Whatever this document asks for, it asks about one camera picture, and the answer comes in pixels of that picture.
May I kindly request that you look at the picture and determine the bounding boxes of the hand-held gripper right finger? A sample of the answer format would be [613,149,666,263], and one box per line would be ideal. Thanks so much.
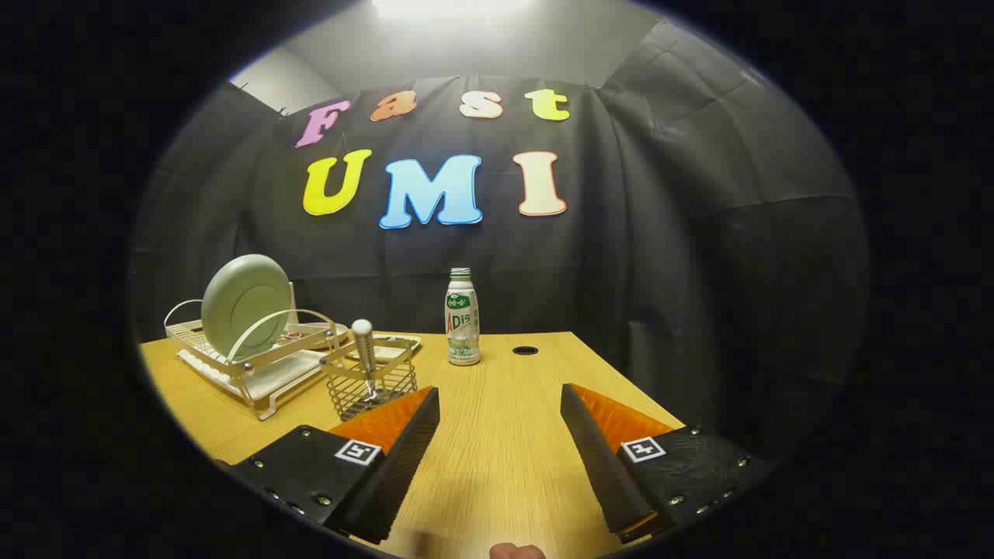
[560,383,777,544]

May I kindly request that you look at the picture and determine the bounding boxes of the metal spoon with round handle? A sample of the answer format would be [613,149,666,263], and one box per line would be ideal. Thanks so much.
[351,319,389,406]

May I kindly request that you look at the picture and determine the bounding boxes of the white drink bottle green label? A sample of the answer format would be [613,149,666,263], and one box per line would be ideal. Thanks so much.
[445,268,481,366]

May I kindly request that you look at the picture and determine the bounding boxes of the metal wire basket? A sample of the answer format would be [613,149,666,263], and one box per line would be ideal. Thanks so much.
[320,334,422,422]

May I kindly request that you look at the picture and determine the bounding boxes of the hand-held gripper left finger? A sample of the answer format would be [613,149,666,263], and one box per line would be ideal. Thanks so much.
[214,386,441,546]

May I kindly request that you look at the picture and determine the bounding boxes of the black backdrop cloth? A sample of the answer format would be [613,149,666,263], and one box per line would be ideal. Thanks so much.
[128,19,871,467]

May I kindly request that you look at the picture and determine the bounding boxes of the white wire dish rack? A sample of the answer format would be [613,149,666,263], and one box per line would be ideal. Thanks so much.
[164,299,350,422]

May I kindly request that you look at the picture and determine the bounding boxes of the white sectioned tray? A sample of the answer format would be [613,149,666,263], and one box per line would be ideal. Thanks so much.
[346,334,424,363]

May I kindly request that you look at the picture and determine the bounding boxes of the pale green plate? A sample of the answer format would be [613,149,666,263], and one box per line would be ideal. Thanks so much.
[200,254,293,362]

